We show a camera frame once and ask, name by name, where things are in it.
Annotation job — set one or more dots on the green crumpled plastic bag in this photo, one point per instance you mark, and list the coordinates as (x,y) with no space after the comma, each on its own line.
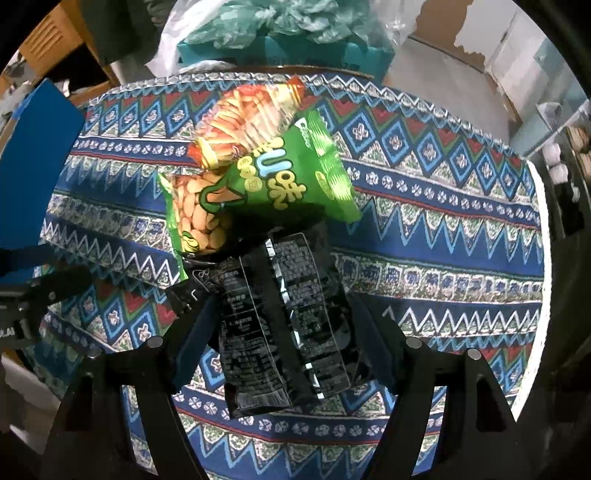
(236,24)

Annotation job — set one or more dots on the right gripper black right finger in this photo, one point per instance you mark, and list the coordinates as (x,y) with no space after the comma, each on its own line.
(479,437)

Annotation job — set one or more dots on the blue patterned tablecloth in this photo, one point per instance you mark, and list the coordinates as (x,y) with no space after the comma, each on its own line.
(453,242)

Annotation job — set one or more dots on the open cardboard box blue rim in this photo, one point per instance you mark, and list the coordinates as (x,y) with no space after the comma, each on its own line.
(41,135)

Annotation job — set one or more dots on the black snack bag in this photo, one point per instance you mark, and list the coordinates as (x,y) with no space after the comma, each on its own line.
(274,308)

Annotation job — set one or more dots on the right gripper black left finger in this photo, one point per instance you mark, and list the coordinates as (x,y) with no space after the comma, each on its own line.
(89,438)

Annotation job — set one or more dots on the white plastic bag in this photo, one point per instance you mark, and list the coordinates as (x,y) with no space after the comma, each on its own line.
(184,17)

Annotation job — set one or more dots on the orange red noodle snack bag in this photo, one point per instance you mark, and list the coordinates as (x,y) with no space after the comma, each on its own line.
(243,119)

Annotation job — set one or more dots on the grey shoe rack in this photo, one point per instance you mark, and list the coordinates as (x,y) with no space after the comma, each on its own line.
(566,185)

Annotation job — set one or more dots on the green broad bean snack bag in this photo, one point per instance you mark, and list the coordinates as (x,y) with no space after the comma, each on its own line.
(297,173)

